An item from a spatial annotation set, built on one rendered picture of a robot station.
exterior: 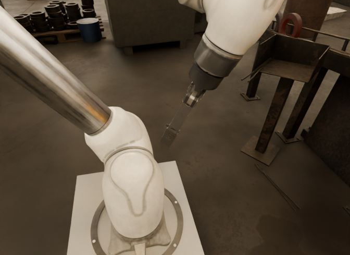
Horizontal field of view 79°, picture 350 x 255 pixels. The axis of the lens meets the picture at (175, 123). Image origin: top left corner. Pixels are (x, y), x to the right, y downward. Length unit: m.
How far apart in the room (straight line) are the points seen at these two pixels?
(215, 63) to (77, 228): 0.63
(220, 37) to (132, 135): 0.38
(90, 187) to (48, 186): 0.67
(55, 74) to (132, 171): 0.28
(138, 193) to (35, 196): 1.03
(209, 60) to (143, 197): 0.34
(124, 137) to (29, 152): 1.20
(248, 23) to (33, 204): 1.36
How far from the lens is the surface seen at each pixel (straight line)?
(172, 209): 0.78
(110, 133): 0.63
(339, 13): 5.48
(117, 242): 0.72
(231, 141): 1.60
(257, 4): 0.40
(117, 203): 0.54
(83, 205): 0.83
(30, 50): 0.56
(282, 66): 1.29
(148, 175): 0.52
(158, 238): 0.72
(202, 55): 0.44
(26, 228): 1.41
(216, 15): 0.42
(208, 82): 0.46
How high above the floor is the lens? 1.09
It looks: 40 degrees down
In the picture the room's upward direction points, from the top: straight up
